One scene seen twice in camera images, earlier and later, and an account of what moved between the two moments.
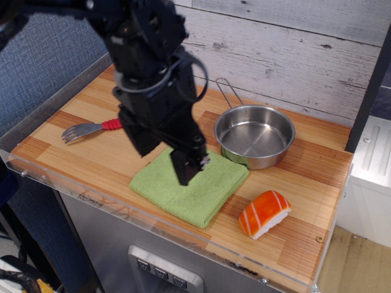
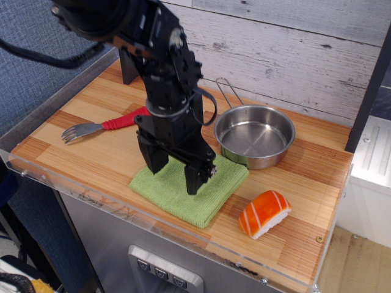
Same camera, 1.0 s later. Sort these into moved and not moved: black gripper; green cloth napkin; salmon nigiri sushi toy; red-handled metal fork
Moved: black gripper
Not moved: salmon nigiri sushi toy; green cloth napkin; red-handled metal fork
